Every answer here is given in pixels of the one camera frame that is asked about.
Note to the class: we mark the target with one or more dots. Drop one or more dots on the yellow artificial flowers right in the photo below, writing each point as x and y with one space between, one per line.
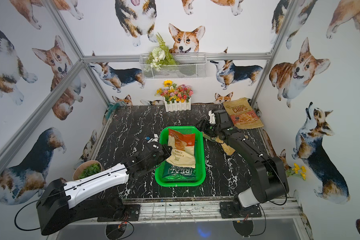
297 171

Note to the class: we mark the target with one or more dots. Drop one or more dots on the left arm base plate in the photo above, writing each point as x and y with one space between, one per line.
129 212

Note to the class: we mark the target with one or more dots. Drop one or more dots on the brown pot with green plant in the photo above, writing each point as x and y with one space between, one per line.
87 169

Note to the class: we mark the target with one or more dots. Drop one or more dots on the teal cloth in corner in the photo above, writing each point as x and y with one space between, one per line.
111 108

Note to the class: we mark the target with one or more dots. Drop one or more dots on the cassava chips bag red cream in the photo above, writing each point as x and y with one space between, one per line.
183 150

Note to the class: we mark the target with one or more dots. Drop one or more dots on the white picket fence flower box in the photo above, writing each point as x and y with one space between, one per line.
176 97

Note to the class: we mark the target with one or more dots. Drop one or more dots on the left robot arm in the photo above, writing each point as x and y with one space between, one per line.
64 203

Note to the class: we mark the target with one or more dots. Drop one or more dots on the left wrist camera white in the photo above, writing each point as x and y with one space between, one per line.
153 138

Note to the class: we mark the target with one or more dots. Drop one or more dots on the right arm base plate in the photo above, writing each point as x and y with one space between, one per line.
231 210

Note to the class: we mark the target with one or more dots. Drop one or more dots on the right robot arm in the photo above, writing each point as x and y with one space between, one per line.
268 177

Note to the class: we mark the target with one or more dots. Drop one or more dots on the tan sour cream chips bag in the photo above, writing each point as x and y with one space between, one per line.
227 149

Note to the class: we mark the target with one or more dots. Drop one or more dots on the white wire wall basket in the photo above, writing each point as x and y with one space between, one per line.
189 66

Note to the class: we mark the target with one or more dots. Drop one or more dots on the dark green REAL chips bag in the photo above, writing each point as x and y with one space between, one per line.
175 173

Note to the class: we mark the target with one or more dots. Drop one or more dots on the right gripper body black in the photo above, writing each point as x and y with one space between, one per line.
208 126

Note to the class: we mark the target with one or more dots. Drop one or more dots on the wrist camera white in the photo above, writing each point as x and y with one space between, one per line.
212 120
153 138

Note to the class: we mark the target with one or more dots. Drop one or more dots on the green plastic basket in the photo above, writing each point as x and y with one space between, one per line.
199 155

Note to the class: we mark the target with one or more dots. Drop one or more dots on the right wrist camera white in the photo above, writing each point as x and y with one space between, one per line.
212 120

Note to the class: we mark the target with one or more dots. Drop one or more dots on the tan red CHIPS bag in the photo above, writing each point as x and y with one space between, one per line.
242 114

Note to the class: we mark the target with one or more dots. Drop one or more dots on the white green artificial flower bunch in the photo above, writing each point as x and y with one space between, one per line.
160 56

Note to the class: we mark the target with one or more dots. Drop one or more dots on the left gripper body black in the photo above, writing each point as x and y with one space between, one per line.
161 148

